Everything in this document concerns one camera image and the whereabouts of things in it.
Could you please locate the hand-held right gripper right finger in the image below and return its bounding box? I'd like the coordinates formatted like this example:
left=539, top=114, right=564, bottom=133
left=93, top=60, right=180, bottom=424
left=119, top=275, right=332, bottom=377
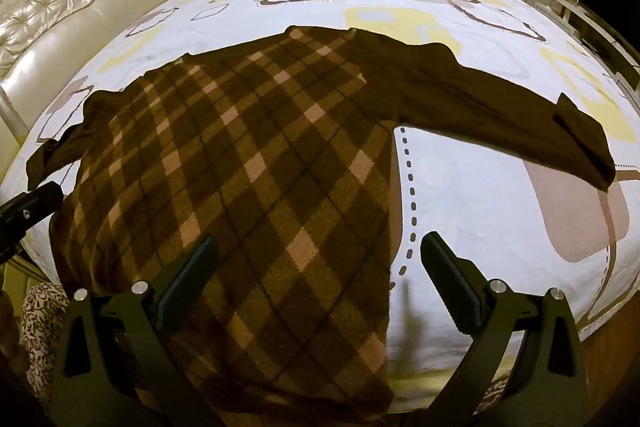
left=420, top=231, right=591, bottom=427

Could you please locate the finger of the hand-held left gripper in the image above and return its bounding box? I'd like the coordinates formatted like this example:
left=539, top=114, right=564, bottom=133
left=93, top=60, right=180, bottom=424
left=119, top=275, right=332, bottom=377
left=0, top=183, right=65, bottom=238

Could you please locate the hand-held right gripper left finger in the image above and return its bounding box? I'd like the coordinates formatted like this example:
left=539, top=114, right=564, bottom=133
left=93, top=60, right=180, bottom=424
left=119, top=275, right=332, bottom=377
left=50, top=234, right=221, bottom=427

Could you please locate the brown cloth towel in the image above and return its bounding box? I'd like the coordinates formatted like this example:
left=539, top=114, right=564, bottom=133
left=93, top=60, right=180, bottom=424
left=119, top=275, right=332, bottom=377
left=26, top=26, right=617, bottom=425

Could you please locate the printed white bed sheet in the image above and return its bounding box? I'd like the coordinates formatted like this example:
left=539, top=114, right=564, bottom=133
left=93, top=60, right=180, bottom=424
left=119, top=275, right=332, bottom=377
left=0, top=0, right=640, bottom=408

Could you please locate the brown patterned clothing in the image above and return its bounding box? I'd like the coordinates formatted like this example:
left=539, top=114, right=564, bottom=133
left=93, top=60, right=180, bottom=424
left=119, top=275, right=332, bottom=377
left=20, top=282, right=71, bottom=410

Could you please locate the cream tufted headboard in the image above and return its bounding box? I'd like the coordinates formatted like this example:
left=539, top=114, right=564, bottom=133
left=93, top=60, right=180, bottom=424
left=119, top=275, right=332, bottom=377
left=0, top=0, right=196, bottom=168

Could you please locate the white television stand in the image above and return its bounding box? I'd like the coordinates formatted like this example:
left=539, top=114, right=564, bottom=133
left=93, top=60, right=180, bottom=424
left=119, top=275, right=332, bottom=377
left=547, top=0, right=640, bottom=78

